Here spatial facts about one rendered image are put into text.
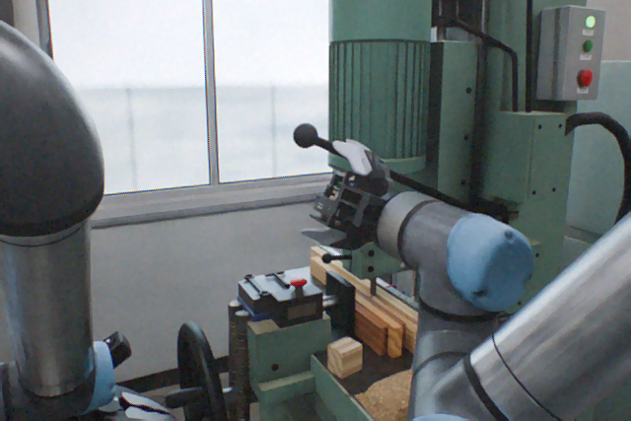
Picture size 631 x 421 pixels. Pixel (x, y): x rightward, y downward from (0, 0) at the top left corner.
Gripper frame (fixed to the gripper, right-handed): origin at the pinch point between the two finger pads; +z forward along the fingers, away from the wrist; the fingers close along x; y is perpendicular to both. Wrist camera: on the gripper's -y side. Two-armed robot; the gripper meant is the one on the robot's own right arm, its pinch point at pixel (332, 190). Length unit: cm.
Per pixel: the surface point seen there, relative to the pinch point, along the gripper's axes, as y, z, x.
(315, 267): -23.6, 34.9, 19.8
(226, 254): -44, 142, 49
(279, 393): -5.8, 3.2, 34.2
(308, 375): -10.4, 4.1, 30.8
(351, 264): -16.3, 11.9, 12.3
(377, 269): -19.6, 8.6, 11.4
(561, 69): -32.4, -3.6, -32.8
